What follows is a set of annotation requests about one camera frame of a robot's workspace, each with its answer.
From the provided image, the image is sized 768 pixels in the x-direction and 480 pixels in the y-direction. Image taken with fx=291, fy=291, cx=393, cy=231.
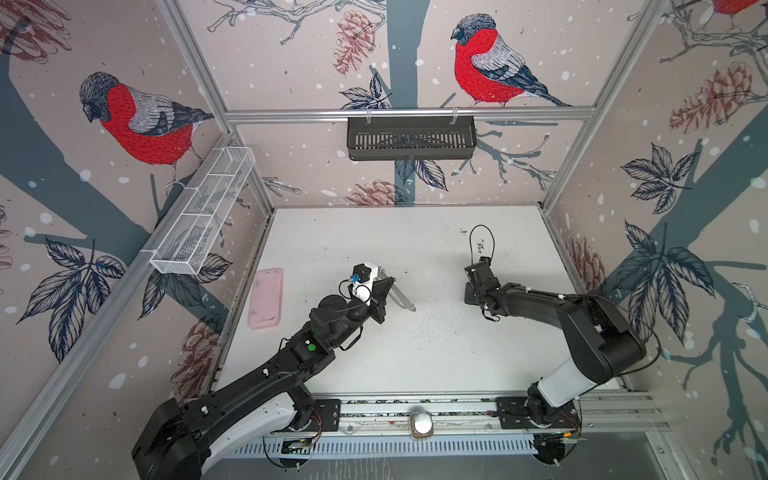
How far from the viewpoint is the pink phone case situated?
0.90 meters

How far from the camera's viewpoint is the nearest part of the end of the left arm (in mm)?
637

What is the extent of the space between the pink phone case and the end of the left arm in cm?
41
